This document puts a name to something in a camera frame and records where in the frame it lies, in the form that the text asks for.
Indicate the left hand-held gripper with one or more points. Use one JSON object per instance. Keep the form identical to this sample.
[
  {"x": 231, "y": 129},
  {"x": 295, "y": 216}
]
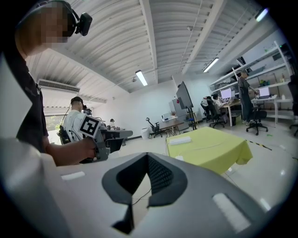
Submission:
[{"x": 89, "y": 125}]

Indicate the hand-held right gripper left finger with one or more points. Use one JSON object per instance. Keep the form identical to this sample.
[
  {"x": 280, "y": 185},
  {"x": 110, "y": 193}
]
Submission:
[{"x": 69, "y": 197}]

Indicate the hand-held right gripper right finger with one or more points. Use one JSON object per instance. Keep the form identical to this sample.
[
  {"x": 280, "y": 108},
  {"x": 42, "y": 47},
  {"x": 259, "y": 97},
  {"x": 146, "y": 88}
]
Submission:
[{"x": 198, "y": 209}]

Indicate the white power strip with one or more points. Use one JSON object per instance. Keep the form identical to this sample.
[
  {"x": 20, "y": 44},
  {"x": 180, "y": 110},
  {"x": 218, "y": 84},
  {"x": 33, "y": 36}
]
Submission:
[{"x": 180, "y": 140}]

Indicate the person's left forearm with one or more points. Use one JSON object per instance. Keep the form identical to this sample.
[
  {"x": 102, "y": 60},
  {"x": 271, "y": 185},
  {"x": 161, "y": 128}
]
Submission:
[{"x": 67, "y": 153}]

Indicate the person's left hand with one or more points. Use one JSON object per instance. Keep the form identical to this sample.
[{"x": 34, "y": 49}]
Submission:
[{"x": 88, "y": 148}]

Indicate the grey cloth covered table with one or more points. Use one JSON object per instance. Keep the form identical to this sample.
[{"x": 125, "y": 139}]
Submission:
[{"x": 118, "y": 134}]

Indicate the white waste bin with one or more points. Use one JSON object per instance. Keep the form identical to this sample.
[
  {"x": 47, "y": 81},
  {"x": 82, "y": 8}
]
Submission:
[{"x": 145, "y": 134}]

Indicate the black office chair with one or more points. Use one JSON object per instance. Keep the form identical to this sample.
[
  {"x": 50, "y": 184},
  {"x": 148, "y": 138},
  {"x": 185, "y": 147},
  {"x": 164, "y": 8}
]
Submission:
[
  {"x": 155, "y": 127},
  {"x": 258, "y": 115},
  {"x": 215, "y": 114}
]

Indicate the green tablecloth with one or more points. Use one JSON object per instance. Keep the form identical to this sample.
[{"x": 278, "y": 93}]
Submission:
[{"x": 209, "y": 158}]

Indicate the wooden table black legs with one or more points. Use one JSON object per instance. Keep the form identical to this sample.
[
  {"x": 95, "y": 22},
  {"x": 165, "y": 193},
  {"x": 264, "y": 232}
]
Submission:
[{"x": 172, "y": 124}]

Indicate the large window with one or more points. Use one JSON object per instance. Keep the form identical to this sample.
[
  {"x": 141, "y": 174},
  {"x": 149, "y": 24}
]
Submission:
[{"x": 52, "y": 125}]

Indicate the ceiling tube light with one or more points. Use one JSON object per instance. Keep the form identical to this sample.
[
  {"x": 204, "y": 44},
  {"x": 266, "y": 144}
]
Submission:
[
  {"x": 141, "y": 77},
  {"x": 261, "y": 15},
  {"x": 210, "y": 65}
]

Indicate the grey tall cabinet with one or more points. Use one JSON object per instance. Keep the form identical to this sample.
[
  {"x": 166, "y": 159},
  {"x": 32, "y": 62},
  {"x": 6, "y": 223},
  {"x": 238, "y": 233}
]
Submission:
[{"x": 177, "y": 107}]

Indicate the white air conditioner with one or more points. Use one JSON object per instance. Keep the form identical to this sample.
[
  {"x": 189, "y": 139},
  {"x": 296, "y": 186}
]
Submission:
[{"x": 58, "y": 86}]

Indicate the black rolling display stand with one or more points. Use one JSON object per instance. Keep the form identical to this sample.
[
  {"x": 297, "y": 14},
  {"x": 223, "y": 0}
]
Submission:
[{"x": 194, "y": 120}]

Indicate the large black display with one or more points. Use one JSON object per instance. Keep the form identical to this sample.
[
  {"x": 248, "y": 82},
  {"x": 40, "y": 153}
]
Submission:
[{"x": 184, "y": 95}]

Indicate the person's black clothing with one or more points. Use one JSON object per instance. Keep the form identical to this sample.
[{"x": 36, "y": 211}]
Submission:
[{"x": 32, "y": 116}]

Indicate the yellow black floor tape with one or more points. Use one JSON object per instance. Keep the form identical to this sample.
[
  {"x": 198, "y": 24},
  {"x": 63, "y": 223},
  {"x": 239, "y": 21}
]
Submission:
[{"x": 260, "y": 144}]

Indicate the black desk-side bin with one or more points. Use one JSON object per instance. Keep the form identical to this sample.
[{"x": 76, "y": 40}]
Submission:
[{"x": 234, "y": 120}]

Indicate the wooden top desk white legs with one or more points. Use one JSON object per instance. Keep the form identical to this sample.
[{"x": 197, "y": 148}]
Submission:
[{"x": 230, "y": 116}]

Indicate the green floor tape mark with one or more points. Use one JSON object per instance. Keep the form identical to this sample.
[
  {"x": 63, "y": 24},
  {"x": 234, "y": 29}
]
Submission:
[{"x": 270, "y": 135}]

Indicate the lit computer monitor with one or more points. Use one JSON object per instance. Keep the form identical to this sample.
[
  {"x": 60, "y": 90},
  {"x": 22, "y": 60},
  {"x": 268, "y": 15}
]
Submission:
[{"x": 225, "y": 93}]

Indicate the person's head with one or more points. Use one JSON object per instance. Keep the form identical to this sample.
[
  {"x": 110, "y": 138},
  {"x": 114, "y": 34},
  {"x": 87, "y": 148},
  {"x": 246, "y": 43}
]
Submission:
[{"x": 44, "y": 25}]

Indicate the white shelving unit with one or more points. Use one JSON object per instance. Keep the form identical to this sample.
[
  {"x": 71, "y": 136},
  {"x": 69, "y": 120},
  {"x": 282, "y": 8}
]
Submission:
[{"x": 284, "y": 60}]

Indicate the black head camera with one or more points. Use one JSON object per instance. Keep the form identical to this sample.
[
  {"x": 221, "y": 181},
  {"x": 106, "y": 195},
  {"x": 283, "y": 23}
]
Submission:
[{"x": 83, "y": 24}]

